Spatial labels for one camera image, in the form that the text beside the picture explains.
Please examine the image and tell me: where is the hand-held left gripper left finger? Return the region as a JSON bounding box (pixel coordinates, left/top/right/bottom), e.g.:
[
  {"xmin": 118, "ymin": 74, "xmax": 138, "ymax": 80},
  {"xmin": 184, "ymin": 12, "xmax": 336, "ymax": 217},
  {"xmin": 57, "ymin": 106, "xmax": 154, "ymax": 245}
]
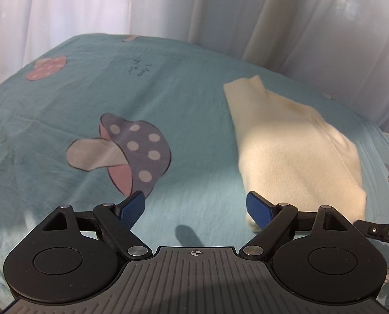
[{"xmin": 41, "ymin": 190, "xmax": 153, "ymax": 260}]

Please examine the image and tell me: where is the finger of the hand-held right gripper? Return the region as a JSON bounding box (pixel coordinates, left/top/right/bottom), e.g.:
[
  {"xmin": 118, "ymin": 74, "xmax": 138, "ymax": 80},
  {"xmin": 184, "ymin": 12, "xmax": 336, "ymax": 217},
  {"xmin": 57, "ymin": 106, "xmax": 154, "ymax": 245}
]
[{"xmin": 353, "ymin": 220, "xmax": 389, "ymax": 242}]

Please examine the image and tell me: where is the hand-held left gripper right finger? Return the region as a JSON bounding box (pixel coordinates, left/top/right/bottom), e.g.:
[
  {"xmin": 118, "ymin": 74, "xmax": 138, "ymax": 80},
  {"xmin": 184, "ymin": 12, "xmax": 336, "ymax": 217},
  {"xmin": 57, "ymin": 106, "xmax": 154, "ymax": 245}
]
[{"xmin": 238, "ymin": 191, "xmax": 349, "ymax": 263}]

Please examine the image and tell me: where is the cream knit baby garment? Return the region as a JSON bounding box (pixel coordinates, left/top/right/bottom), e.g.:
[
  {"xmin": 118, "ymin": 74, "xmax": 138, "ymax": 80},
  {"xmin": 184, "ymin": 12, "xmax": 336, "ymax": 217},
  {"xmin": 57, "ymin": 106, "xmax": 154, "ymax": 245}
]
[{"xmin": 223, "ymin": 75, "xmax": 368, "ymax": 231}]

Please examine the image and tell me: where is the teal mushroom print bed sheet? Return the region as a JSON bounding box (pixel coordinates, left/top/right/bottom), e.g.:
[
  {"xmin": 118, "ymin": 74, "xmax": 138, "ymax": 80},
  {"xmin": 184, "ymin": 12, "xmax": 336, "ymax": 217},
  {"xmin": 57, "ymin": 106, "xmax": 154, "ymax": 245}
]
[{"xmin": 0, "ymin": 33, "xmax": 389, "ymax": 314}]

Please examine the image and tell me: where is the cream curtain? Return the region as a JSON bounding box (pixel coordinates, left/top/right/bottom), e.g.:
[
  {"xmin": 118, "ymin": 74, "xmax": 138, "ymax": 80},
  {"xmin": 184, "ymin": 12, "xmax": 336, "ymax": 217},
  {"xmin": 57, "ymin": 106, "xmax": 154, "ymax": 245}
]
[{"xmin": 188, "ymin": 0, "xmax": 301, "ymax": 72}]

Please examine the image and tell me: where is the white sheer curtain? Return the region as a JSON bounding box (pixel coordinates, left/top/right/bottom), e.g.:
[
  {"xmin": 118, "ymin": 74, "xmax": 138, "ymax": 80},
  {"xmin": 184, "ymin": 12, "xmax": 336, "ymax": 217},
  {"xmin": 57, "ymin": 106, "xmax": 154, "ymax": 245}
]
[{"xmin": 0, "ymin": 0, "xmax": 389, "ymax": 144}]

